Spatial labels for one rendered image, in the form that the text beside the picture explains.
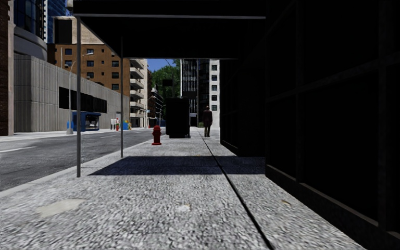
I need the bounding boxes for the person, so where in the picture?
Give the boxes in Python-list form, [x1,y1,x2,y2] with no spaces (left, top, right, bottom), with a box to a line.
[202,105,214,138]

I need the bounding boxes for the dark box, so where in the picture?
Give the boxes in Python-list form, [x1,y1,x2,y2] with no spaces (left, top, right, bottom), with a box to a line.
[165,97,191,139]

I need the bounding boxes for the white and glass building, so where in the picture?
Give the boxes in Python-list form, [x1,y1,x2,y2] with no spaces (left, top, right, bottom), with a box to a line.
[180,58,221,128]

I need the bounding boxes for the red fire hydrant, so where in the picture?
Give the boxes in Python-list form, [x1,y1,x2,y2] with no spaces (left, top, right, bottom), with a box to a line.
[151,125,163,146]

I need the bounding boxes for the row of buildings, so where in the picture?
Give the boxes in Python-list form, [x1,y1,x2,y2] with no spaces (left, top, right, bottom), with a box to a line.
[146,70,166,128]

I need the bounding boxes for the trees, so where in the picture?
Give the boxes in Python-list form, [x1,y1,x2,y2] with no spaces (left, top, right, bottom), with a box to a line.
[151,59,182,101]

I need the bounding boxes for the pale building with balconies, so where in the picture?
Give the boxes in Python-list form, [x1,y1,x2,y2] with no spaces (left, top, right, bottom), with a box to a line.
[129,58,149,128]

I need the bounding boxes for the blue booth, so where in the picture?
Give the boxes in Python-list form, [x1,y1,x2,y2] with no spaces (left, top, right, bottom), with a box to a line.
[71,111,102,132]

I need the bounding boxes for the brown brick building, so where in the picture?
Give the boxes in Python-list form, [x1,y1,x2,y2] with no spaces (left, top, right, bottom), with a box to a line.
[47,16,131,98]

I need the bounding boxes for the dark building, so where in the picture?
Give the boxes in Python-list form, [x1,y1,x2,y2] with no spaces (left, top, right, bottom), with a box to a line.
[72,0,400,250]

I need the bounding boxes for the grey street lamp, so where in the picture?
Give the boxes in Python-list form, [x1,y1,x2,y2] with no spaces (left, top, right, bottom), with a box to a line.
[65,52,94,135]

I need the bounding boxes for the pale concrete building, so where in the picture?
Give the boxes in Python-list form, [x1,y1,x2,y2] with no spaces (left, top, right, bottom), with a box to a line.
[13,26,131,133]

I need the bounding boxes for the red brick building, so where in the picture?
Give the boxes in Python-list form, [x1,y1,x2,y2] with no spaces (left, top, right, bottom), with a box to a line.
[0,0,15,136]

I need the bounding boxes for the glass tower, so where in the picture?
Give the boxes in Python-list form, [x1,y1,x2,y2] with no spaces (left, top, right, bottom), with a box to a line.
[14,0,68,44]

